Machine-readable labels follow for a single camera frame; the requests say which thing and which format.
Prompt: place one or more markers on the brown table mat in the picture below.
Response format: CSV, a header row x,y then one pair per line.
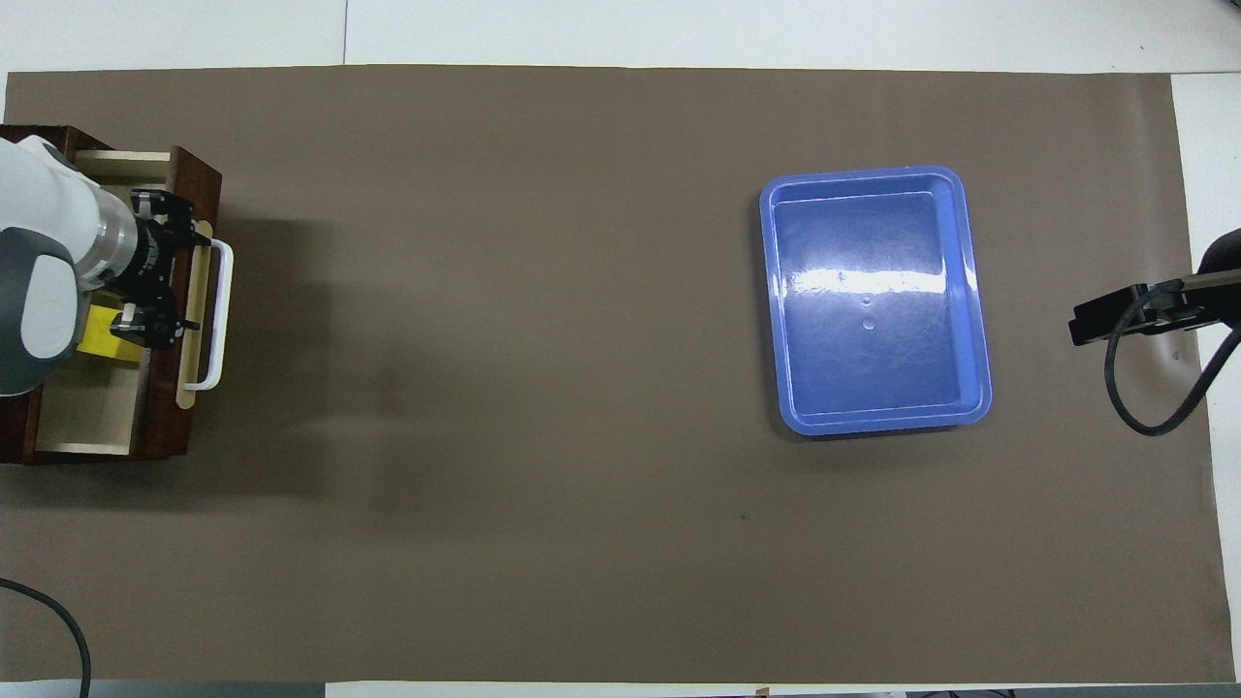
x,y
533,388

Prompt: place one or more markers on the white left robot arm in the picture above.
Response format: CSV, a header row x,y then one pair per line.
x,y
48,194

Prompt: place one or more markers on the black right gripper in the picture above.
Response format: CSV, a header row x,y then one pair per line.
x,y
1224,301

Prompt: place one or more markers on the blue plastic tray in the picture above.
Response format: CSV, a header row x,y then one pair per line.
x,y
873,310

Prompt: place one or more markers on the yellow block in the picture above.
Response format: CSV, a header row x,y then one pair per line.
x,y
97,339

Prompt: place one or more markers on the wooden drawer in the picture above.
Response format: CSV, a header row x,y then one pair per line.
x,y
92,417

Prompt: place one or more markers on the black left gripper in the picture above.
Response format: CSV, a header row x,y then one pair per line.
x,y
160,262

